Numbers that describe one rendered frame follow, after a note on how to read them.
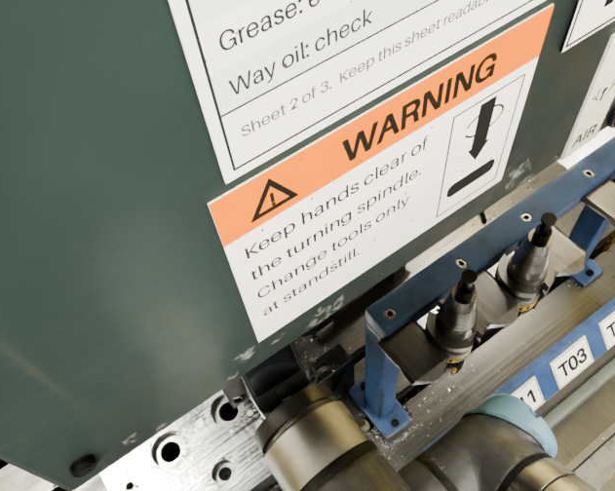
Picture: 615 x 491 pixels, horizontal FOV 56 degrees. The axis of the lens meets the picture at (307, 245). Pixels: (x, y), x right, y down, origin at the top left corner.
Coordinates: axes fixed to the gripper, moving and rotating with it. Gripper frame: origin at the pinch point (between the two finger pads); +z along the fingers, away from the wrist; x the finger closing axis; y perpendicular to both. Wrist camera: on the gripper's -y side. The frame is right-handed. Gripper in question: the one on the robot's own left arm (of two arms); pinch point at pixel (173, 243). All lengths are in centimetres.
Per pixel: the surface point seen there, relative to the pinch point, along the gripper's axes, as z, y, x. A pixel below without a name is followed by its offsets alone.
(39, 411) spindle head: -21.2, -24.0, -9.6
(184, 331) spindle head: -21.2, -23.2, -3.9
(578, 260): -19.6, 17.3, 39.0
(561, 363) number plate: -25, 44, 42
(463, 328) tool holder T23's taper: -18.7, 14.0, 20.9
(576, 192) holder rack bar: -13, 16, 46
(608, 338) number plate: -26, 46, 52
